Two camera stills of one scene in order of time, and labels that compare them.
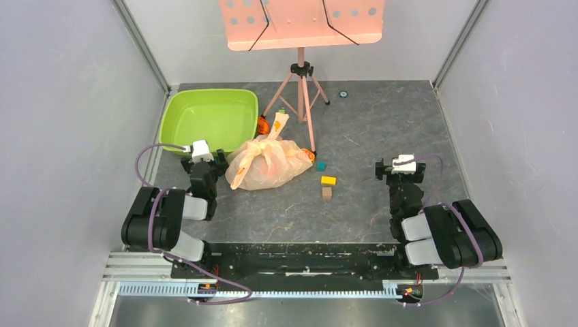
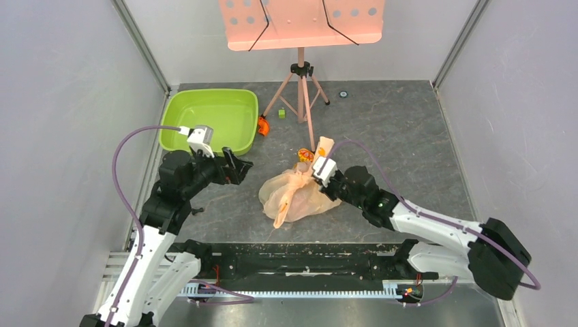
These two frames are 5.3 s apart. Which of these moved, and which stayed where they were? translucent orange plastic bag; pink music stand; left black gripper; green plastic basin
Moved: translucent orange plastic bag
Stayed: green plastic basin; pink music stand; left black gripper
